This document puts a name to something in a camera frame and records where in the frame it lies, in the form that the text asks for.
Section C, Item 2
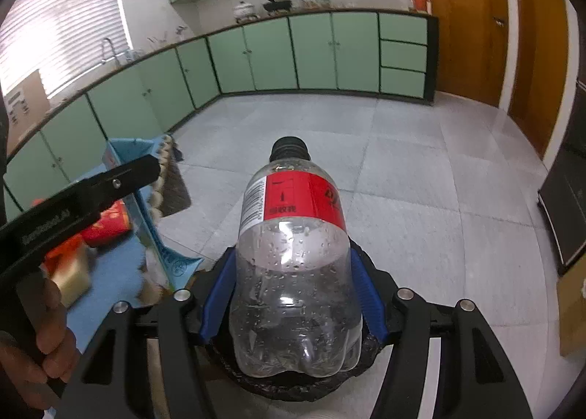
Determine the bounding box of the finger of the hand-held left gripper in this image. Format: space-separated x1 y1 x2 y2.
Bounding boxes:
80 154 161 215

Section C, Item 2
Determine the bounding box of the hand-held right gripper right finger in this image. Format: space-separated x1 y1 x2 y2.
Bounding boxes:
349 240 534 419

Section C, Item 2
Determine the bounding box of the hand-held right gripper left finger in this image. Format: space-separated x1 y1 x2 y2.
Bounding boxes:
55 245 239 419

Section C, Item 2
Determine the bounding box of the clear plastic bottle red label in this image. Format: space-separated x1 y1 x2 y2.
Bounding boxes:
227 136 364 378

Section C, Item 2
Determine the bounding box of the black trash bin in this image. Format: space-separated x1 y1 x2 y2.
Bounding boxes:
206 332 390 403

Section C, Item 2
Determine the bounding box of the person's left hand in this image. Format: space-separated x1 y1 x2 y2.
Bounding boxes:
0 277 82 387

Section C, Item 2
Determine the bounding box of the grey egg tray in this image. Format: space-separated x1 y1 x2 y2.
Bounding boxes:
149 132 192 219

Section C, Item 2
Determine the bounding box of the red snack packet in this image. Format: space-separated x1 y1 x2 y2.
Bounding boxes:
81 199 133 248

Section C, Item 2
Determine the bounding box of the crumpled white plastic bag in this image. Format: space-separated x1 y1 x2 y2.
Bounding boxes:
138 259 174 306

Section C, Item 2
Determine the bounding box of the long green base cabinet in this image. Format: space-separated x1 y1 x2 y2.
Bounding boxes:
0 37 223 218

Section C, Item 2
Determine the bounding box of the blue mat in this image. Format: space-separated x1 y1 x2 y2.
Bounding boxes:
68 213 204 356

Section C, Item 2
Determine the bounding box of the metal faucet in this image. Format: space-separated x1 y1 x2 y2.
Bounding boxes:
101 37 123 68

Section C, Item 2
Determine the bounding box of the white window blind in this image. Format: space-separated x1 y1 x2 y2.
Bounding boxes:
0 0 133 100

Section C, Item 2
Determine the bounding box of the brown cardboard box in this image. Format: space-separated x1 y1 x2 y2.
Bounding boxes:
555 263 586 358

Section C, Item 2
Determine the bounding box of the black cabinet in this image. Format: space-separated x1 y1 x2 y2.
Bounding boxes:
537 125 586 276

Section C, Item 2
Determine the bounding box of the green base cabinet with drawers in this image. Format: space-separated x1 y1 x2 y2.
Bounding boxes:
206 8 440 105

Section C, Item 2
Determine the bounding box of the wooden door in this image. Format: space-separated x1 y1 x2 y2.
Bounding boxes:
507 0 572 160
422 0 512 107

